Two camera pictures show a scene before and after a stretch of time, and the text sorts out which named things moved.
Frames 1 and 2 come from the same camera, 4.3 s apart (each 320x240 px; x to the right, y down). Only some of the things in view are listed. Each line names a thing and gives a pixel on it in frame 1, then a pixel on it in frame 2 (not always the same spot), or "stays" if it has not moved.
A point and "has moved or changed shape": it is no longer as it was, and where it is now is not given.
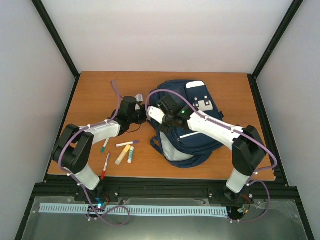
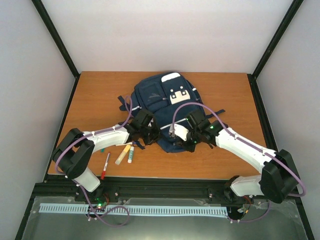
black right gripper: x=166 y=130 to x=190 y=148
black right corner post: x=252 y=77 stays
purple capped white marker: x=127 y=143 stays
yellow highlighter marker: x=122 y=154 stays
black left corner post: x=57 y=40 stays
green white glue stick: x=130 y=155 stays
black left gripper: x=144 y=107 to x=157 y=132
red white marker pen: x=105 y=165 stays
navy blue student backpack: x=182 y=146 has moved or changed shape
